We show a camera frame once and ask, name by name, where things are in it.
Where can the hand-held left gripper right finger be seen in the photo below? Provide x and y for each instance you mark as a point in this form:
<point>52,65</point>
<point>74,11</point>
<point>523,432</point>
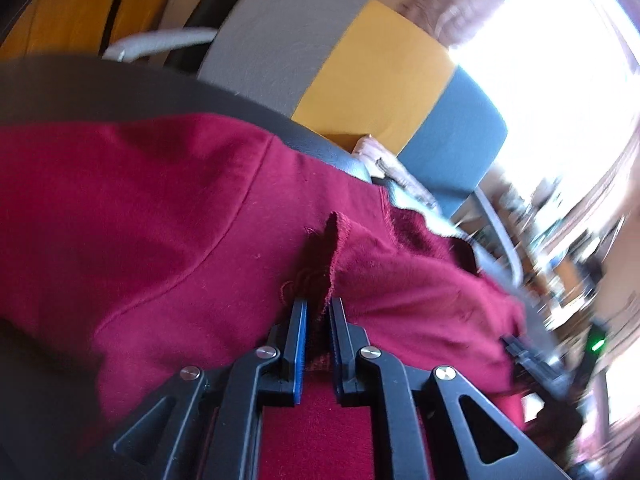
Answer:
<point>334,355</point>

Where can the patterned beige curtain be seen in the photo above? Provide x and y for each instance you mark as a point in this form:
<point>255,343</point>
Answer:
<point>450,15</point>

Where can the black chair white armrest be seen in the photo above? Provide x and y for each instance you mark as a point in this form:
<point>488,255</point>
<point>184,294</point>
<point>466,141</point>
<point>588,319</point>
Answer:
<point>150,42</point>

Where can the grey yellow blue armchair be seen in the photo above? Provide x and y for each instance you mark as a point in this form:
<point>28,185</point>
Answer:
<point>385,70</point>

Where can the yellow wooden wardrobe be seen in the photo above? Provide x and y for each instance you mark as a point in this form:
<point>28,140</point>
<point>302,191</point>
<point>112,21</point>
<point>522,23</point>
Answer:
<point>70,5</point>

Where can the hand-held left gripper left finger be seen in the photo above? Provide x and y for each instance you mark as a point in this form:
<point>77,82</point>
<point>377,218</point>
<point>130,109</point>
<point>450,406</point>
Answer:
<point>299,350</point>

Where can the bright window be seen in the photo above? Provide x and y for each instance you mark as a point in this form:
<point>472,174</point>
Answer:
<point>550,85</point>

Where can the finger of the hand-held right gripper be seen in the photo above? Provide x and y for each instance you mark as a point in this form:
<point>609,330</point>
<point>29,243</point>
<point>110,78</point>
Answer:
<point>530,357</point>

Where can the wooden side table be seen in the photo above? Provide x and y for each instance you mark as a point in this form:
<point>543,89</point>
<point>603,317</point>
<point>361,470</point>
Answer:
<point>565,275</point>

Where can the dark red long-sleeve sweater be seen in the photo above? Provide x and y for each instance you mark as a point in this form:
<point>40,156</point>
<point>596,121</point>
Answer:
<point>150,210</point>

